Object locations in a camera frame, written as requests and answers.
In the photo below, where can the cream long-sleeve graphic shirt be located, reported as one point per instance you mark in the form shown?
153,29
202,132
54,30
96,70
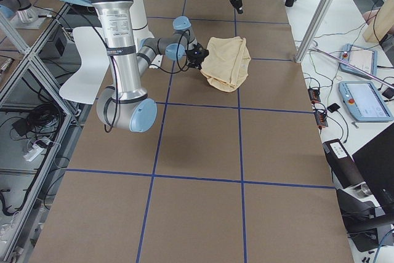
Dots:
226,66

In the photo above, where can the white chair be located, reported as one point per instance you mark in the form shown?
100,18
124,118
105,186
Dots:
83,86

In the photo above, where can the orange circuit board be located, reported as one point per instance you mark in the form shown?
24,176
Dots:
314,95

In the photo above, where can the far blue teach pendant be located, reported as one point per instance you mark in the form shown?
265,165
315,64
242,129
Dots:
365,59

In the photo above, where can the blue teach pendant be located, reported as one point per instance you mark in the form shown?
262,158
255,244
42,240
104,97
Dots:
364,102
365,59

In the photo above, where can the near blue teach pendant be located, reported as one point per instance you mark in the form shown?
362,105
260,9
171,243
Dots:
364,102

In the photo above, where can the white power strip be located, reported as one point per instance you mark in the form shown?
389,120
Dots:
37,148

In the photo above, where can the black monitor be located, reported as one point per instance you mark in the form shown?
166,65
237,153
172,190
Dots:
367,225

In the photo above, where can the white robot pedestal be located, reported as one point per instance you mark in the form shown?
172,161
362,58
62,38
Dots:
140,31

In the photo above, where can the aluminium frame post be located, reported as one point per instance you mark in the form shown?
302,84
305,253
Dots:
312,29

